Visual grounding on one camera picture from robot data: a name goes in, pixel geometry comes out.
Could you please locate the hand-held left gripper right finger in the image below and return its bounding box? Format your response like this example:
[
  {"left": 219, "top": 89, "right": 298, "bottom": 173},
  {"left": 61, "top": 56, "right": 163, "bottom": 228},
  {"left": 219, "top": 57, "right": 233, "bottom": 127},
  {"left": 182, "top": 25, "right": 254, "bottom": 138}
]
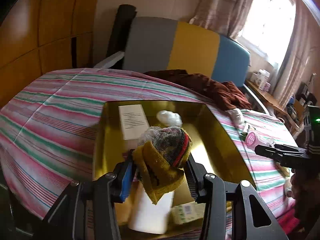
[{"left": 185, "top": 155, "right": 288, "bottom": 240}]

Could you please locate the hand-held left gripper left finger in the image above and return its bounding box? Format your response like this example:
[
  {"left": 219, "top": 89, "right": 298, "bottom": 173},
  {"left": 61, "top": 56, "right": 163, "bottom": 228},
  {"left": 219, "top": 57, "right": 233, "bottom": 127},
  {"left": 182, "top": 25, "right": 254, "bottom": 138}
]
[{"left": 41, "top": 156, "right": 137, "bottom": 240}]

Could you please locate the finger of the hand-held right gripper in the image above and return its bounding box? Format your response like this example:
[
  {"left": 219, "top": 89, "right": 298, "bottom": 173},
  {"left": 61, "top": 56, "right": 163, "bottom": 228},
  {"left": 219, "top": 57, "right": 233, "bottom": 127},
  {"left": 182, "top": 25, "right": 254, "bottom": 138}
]
[
  {"left": 255, "top": 144, "right": 307, "bottom": 155},
  {"left": 272, "top": 154, "right": 320, "bottom": 169}
]

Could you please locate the pink lidded jar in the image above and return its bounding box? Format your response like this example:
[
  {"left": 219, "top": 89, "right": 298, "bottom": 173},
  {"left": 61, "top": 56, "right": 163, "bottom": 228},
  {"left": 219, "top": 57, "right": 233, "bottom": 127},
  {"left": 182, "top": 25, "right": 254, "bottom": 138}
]
[{"left": 245, "top": 131, "right": 275, "bottom": 147}]

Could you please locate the green box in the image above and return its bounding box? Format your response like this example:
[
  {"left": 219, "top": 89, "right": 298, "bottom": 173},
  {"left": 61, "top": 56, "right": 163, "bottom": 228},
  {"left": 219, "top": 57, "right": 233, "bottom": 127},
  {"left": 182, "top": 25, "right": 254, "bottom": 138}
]
[{"left": 171, "top": 202, "right": 207, "bottom": 225}]

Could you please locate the mustard grey knit sock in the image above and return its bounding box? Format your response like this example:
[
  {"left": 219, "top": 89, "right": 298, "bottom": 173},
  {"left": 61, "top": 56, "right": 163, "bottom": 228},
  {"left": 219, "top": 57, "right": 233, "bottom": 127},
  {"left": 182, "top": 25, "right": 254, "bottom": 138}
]
[{"left": 132, "top": 126, "right": 192, "bottom": 205}]

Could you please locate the white plastic bottle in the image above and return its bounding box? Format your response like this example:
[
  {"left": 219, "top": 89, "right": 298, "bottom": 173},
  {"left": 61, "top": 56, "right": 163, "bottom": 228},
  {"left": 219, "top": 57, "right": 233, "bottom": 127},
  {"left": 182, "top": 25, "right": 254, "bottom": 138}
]
[{"left": 129, "top": 180, "right": 175, "bottom": 234}]

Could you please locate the gold tin box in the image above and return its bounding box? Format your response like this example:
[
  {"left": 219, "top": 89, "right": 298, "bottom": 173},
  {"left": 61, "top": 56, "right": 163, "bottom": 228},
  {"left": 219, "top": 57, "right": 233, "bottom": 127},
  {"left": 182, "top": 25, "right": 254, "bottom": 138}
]
[{"left": 92, "top": 101, "right": 257, "bottom": 235}]

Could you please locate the white mesh net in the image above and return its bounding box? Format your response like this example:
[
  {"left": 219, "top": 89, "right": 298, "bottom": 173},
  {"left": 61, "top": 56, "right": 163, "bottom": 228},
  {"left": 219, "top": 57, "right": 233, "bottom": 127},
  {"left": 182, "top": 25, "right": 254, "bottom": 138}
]
[{"left": 139, "top": 127, "right": 160, "bottom": 146}]

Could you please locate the white carton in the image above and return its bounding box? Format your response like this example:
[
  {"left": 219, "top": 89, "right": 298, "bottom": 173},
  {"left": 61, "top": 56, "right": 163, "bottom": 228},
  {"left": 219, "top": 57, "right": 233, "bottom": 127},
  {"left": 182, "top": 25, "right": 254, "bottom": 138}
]
[{"left": 118, "top": 104, "right": 150, "bottom": 140}]

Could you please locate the white plastic bag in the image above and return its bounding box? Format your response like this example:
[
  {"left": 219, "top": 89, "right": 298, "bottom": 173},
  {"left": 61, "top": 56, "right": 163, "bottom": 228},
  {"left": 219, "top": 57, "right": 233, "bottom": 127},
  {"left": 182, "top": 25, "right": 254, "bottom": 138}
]
[{"left": 156, "top": 110, "right": 182, "bottom": 127}]

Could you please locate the person's right hand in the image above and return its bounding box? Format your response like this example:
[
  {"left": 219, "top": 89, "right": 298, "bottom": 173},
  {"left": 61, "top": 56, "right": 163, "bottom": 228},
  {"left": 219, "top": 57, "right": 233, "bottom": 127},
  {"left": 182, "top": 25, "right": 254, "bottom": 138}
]
[{"left": 291, "top": 169, "right": 320, "bottom": 205}]

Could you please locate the small black white packet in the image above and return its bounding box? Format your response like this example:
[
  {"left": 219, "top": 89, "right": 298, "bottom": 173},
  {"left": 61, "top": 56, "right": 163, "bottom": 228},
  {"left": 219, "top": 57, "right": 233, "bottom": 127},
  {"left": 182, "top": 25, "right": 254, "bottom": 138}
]
[{"left": 241, "top": 121, "right": 255, "bottom": 140}]

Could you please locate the wooden bedside table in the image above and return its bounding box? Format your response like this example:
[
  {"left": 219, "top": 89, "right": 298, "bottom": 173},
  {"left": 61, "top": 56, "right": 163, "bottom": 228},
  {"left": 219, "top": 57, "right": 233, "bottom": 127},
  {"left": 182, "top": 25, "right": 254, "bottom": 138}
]
[{"left": 246, "top": 79, "right": 300, "bottom": 133}]

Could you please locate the red floral blanket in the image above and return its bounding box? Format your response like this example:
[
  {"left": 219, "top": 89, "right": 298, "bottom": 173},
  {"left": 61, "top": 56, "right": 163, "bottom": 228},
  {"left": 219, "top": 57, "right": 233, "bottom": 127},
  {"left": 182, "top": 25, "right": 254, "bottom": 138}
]
[{"left": 277, "top": 210, "right": 309, "bottom": 240}]

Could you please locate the tall white box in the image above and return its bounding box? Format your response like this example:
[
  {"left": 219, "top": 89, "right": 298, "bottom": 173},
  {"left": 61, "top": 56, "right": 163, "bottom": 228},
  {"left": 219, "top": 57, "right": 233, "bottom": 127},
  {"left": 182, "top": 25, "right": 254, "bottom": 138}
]
[{"left": 257, "top": 69, "right": 270, "bottom": 87}]

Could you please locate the patterned pink curtain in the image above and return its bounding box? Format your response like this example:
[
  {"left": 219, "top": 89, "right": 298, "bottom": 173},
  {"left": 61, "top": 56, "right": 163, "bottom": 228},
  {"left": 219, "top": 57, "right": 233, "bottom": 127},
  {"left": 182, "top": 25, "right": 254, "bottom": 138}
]
[
  {"left": 275, "top": 0, "right": 320, "bottom": 108},
  {"left": 189, "top": 0, "right": 258, "bottom": 39}
]

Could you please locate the brown blanket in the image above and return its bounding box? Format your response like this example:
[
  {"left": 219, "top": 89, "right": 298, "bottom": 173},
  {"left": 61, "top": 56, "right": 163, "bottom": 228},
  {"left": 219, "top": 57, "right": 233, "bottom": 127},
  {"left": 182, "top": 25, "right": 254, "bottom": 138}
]
[{"left": 144, "top": 69, "right": 252, "bottom": 111}]

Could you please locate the striped bedsheet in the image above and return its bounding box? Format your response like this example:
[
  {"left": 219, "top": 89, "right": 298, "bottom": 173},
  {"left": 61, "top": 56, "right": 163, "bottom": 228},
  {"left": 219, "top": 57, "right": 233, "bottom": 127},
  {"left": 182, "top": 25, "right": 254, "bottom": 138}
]
[{"left": 0, "top": 67, "right": 303, "bottom": 240}]

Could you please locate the window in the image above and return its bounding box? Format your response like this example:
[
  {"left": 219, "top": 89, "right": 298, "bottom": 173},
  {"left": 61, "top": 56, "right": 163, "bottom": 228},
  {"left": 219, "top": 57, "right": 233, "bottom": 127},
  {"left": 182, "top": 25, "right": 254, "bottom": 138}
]
[{"left": 237, "top": 0, "right": 297, "bottom": 63}]

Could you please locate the grey yellow blue headboard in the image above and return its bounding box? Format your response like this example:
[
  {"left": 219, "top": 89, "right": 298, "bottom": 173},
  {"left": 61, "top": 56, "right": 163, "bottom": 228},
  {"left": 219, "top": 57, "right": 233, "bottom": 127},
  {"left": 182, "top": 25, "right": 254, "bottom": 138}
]
[{"left": 122, "top": 17, "right": 251, "bottom": 88}]

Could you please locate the black rolled mat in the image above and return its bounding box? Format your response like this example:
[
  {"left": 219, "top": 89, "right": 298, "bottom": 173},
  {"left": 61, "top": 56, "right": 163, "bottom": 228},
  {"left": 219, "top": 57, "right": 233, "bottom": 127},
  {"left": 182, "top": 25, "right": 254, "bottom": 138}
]
[{"left": 106, "top": 4, "right": 137, "bottom": 58}]

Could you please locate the wooden wardrobe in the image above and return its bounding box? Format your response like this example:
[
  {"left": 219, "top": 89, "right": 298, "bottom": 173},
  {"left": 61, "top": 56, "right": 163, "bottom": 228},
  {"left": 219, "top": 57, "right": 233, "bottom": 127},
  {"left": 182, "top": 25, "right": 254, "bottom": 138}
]
[{"left": 0, "top": 0, "right": 103, "bottom": 100}]

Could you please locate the white bed side rail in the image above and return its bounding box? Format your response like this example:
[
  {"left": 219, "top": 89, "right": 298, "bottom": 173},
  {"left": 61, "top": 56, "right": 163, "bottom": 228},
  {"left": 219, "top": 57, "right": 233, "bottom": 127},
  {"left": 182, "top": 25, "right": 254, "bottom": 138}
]
[
  {"left": 93, "top": 51, "right": 125, "bottom": 68},
  {"left": 244, "top": 84, "right": 275, "bottom": 117}
]

